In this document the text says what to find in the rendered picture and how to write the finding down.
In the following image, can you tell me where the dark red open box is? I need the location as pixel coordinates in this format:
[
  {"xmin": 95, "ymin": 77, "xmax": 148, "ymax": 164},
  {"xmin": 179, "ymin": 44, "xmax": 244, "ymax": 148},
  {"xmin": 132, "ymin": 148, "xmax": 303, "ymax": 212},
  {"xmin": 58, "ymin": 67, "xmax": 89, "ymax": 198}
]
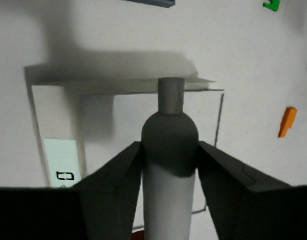
[{"xmin": 131, "ymin": 230, "xmax": 144, "ymax": 240}]

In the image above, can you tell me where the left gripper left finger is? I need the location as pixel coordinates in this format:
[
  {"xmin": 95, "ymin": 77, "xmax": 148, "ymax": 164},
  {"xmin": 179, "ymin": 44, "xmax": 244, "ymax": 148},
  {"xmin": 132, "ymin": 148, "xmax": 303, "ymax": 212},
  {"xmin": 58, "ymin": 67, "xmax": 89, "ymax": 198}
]
[{"xmin": 0, "ymin": 141, "xmax": 142, "ymax": 240}]

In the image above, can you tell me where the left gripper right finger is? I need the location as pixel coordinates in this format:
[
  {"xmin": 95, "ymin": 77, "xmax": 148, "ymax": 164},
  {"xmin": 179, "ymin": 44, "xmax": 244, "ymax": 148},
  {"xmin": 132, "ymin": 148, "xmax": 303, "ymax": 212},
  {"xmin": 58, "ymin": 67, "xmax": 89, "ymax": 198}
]
[{"xmin": 197, "ymin": 140, "xmax": 307, "ymax": 240}]

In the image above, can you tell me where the small green clip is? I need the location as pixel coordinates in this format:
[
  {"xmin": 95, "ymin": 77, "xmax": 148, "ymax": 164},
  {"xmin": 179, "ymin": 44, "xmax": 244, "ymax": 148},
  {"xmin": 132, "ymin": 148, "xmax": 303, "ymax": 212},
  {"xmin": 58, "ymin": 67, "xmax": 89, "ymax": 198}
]
[{"xmin": 263, "ymin": 0, "xmax": 280, "ymax": 12}]

